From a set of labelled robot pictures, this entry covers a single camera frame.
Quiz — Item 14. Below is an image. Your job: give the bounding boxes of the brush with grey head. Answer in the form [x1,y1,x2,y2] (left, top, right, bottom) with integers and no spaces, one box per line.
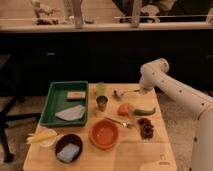
[113,89,140,98]

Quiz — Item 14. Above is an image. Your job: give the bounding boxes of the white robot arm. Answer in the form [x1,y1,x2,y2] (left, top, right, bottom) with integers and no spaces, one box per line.
[139,58,213,171]

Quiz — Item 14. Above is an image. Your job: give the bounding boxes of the green translucent cup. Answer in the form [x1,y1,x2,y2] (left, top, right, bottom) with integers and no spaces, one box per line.
[96,82,106,96]

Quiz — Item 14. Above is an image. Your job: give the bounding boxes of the small metal cup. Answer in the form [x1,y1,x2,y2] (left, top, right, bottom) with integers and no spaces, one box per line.
[96,95,108,112]

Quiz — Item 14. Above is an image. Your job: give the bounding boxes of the orange carrot piece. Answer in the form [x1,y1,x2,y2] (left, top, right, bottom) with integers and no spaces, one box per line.
[118,104,129,116]

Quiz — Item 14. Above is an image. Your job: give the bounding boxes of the rectangular sponge block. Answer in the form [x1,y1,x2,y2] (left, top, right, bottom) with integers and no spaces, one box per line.
[67,91,86,100]

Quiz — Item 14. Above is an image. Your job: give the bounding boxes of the grey folded cloth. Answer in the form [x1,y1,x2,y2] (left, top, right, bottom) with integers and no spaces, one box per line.
[55,105,85,121]

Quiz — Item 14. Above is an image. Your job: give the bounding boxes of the green chili pepper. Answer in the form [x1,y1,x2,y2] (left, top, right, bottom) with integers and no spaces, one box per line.
[133,108,156,116]

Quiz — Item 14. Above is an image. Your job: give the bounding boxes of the orange bowl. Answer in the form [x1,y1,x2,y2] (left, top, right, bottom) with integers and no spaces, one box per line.
[89,120,119,150]

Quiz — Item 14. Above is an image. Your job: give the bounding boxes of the green plastic tray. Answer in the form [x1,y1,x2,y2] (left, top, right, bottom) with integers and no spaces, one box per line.
[40,81,89,128]

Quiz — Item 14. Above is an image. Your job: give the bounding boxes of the pile of brown debris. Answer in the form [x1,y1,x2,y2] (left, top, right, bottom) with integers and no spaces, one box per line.
[137,118,154,139]

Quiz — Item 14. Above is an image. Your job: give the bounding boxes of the dark brown bowl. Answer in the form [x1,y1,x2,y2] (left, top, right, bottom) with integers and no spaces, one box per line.
[55,134,83,163]

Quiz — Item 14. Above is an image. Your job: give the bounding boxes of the blue sponge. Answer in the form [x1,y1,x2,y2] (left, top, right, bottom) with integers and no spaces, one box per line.
[57,143,80,163]

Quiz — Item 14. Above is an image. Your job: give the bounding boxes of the small white bowl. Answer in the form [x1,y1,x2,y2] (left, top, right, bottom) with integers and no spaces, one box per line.
[39,129,58,148]

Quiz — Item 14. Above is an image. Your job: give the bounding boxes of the black office chair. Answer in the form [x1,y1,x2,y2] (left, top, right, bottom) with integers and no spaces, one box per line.
[0,54,41,163]

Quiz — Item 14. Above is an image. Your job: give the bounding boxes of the white robot on bench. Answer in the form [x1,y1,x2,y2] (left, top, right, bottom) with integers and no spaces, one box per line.
[31,0,55,19]

